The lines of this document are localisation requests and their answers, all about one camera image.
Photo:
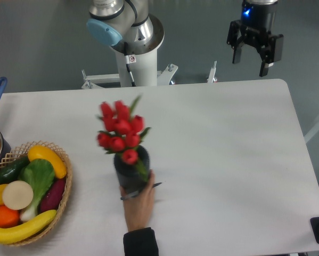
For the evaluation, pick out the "person's bare hand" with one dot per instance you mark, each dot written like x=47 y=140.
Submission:
x=138 y=210

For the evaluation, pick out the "purple sweet potato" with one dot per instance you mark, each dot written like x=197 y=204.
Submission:
x=53 y=197

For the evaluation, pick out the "yellow banana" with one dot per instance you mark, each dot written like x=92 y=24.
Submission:
x=27 y=229

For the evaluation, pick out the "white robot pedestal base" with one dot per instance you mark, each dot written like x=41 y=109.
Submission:
x=134 y=70

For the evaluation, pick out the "dark ribbed vase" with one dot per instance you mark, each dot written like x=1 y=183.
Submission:
x=133 y=178

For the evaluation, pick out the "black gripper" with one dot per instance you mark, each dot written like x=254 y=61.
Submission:
x=254 y=29

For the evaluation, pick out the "green bok choy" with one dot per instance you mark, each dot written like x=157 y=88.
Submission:
x=39 y=174

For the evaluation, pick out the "white round radish slice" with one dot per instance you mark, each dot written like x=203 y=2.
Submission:
x=17 y=195

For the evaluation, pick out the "orange fruit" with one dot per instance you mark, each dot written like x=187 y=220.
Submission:
x=8 y=217

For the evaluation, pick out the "red tulip bouquet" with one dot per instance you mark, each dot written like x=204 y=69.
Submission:
x=123 y=131

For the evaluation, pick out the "black sleeved forearm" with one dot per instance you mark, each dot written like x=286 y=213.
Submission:
x=140 y=242

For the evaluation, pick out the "woven wicker basket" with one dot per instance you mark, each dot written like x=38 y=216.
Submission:
x=21 y=151

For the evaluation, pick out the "dark green cucumber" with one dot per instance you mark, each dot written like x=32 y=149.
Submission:
x=11 y=172

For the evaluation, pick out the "yellow squash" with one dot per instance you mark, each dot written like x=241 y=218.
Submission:
x=42 y=152

